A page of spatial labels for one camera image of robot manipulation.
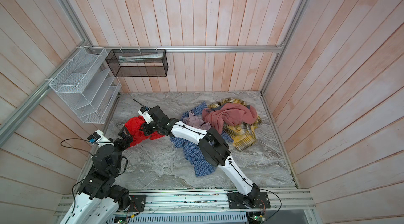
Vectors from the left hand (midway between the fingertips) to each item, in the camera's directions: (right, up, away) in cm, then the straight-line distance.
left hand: (121, 134), depth 73 cm
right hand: (+3, +1, +13) cm, 13 cm away
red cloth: (+2, +3, +9) cm, 10 cm away
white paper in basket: (-6, +42, +17) cm, 46 cm away
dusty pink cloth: (+56, +9, +19) cm, 60 cm away
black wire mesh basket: (-4, +43, +31) cm, 53 cm away
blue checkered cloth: (+34, -11, +8) cm, 37 cm away
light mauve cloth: (+35, +4, +24) cm, 43 cm away
